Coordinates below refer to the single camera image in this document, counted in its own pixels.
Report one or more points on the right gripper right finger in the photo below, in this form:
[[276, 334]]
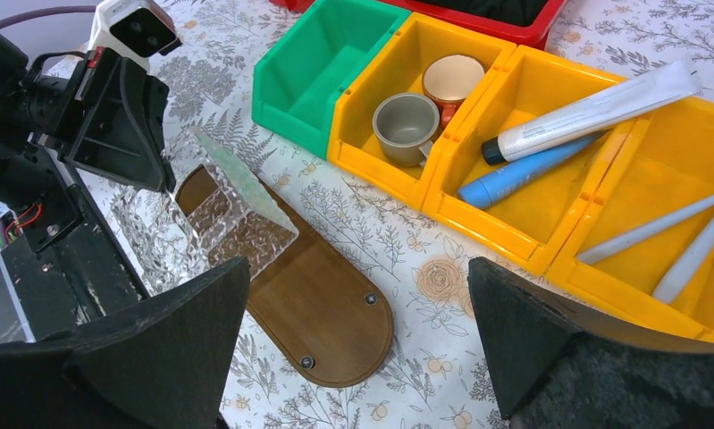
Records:
[[556, 363]]

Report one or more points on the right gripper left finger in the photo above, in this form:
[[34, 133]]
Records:
[[162, 363]]

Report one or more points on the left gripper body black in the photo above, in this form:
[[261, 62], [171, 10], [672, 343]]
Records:
[[107, 118]]

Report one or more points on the clear textured glass holder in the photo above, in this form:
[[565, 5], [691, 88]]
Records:
[[218, 210]]

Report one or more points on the grey cup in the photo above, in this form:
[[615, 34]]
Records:
[[406, 125]]

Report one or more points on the orange cup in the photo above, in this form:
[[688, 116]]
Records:
[[449, 81]]

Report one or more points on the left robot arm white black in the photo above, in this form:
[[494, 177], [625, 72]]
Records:
[[16, 138]]

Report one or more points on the yellow bin with toothpaste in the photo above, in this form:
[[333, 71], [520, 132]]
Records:
[[532, 225]]

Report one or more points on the brown wooden oval tray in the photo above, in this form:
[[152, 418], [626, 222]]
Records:
[[326, 317]]

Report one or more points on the blue toothpaste tube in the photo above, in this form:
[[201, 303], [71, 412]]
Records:
[[491, 188]]

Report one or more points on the white toothpaste tube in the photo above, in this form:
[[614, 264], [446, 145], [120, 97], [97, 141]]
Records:
[[626, 100]]

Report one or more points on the green plastic bin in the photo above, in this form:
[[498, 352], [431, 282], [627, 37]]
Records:
[[299, 80]]

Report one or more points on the yellow bin with toothbrushes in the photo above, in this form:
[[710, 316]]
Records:
[[666, 162]]

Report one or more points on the yellow bin with cups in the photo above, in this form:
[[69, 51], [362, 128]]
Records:
[[354, 148]]

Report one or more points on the red plastic bin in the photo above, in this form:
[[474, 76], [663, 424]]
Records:
[[487, 21]]

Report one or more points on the black cloth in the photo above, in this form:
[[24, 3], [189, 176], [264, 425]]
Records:
[[517, 12]]

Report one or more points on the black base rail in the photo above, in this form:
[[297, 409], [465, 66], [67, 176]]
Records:
[[66, 268]]

